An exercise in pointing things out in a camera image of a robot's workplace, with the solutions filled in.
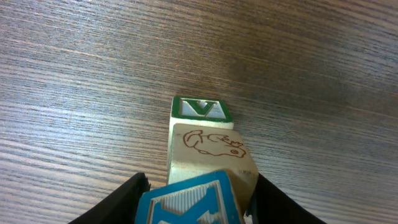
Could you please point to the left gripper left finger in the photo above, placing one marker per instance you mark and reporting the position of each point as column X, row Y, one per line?
column 120, row 206

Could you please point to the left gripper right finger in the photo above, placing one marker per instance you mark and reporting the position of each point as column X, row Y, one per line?
column 269, row 205

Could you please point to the blue P letter block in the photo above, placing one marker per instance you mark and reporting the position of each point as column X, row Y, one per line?
column 208, row 198

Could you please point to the yellow sided picture block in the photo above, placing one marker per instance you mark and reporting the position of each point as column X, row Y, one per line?
column 197, row 150

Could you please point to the green sided letter block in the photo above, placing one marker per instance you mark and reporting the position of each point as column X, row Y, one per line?
column 198, row 112

